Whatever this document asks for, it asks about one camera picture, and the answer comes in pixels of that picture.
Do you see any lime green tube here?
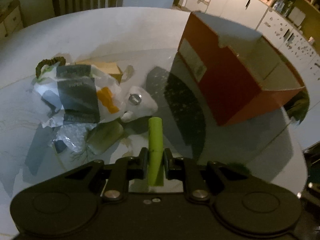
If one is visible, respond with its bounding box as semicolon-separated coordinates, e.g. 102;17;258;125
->
148;117;164;186

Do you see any clear bubble plastic bag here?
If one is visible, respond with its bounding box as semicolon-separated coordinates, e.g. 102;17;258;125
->
52;124;96;154

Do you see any white grey paper bag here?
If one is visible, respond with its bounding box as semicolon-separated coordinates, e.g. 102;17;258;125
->
31;64;126;127

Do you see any small yellow cardboard box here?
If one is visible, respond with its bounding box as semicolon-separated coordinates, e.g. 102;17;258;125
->
75;60;123;83

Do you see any red cardboard shoe box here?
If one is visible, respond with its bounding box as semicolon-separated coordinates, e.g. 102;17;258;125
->
177;12;305;126

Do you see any dark green upholstered chair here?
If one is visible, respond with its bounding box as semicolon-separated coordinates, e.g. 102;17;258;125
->
284;88;310;124

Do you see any white fridge with magnets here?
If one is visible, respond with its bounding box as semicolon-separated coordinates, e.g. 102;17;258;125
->
256;7;320;86

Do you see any white wall cabinet unit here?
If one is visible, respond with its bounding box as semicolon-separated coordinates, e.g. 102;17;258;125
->
184;0;268;29

